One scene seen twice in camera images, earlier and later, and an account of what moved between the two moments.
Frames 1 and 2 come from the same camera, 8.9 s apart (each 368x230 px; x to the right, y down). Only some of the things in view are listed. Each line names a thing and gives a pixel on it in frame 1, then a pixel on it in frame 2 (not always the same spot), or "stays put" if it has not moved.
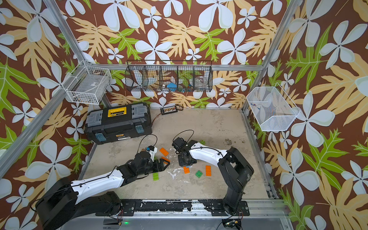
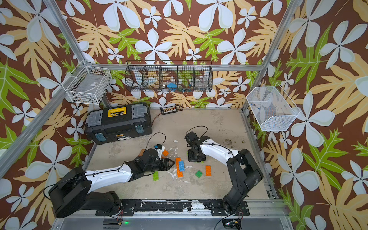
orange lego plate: (164, 152) stays put
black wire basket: (170, 76) stays put
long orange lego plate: (186, 170) to (179, 173)
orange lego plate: (208, 170) stays put
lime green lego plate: (156, 177) stays put
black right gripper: (181, 164) to (189, 158)
